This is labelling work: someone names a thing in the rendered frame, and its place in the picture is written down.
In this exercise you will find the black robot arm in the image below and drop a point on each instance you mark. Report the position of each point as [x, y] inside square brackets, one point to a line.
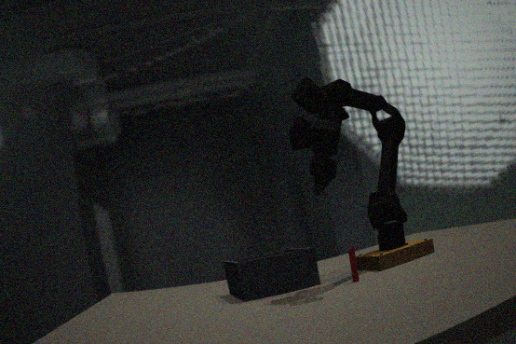
[328, 101]

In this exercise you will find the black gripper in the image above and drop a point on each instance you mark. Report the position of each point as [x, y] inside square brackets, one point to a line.
[324, 143]

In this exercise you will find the red peg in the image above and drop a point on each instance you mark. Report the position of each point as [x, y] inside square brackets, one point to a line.
[353, 264]

